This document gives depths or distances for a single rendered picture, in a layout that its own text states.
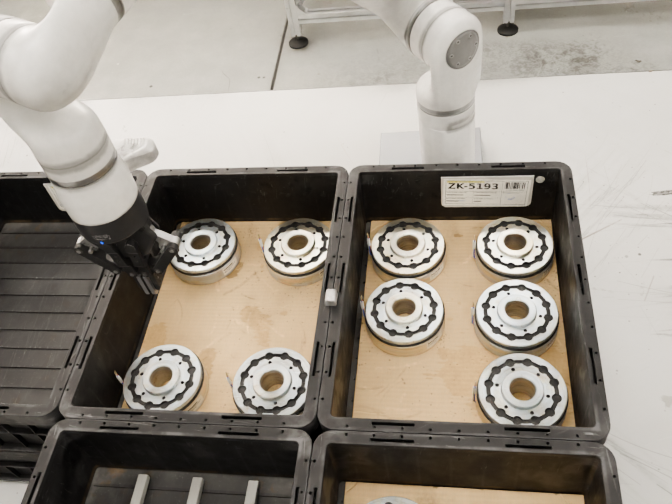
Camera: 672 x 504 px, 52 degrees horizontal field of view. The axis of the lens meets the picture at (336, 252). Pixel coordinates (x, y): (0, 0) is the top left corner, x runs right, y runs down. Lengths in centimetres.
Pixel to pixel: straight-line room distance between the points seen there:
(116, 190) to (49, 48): 17
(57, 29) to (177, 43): 252
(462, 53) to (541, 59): 173
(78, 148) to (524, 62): 222
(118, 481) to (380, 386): 34
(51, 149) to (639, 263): 87
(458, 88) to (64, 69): 62
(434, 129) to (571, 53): 171
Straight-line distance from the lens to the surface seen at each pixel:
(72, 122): 69
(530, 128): 139
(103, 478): 92
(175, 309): 101
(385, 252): 96
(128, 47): 322
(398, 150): 130
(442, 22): 102
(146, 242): 79
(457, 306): 94
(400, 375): 89
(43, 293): 113
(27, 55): 62
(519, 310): 93
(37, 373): 104
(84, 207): 73
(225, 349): 95
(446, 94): 107
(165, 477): 89
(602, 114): 143
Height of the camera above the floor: 160
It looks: 50 degrees down
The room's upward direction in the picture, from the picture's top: 11 degrees counter-clockwise
